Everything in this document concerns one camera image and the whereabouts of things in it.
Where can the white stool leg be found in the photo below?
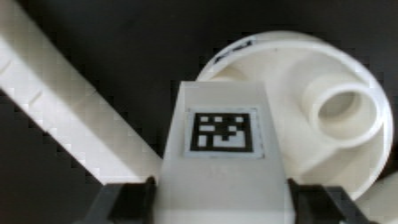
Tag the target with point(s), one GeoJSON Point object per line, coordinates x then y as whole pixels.
{"type": "Point", "coordinates": [378, 201]}
{"type": "Point", "coordinates": [222, 182]}

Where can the white U-shaped fence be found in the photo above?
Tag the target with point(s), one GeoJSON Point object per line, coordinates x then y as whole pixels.
{"type": "Point", "coordinates": [64, 105]}

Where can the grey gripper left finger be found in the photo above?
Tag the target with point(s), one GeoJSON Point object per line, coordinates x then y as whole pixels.
{"type": "Point", "coordinates": [122, 204]}

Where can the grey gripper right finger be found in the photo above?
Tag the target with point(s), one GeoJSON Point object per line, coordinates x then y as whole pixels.
{"type": "Point", "coordinates": [321, 205]}

